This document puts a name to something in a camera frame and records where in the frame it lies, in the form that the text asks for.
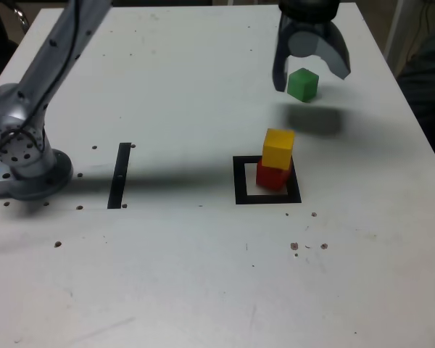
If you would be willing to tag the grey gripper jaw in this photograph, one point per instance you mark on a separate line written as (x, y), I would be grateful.
(280, 65)
(302, 44)

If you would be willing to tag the green cube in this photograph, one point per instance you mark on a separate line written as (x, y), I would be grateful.
(302, 85)

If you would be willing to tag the yellow cube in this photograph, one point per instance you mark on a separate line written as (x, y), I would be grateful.
(277, 148)

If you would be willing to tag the red cube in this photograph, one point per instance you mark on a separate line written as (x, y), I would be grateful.
(272, 179)

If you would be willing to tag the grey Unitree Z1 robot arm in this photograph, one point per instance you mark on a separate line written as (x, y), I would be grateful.
(54, 54)

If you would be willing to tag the black tape square outline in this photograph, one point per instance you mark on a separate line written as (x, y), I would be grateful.
(239, 181)

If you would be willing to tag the black tape strip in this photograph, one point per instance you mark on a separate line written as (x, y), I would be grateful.
(119, 174)

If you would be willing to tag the white post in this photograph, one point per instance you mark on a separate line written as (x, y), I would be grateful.
(397, 29)

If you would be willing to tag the chrome chair frame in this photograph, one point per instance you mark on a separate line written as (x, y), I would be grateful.
(22, 16)

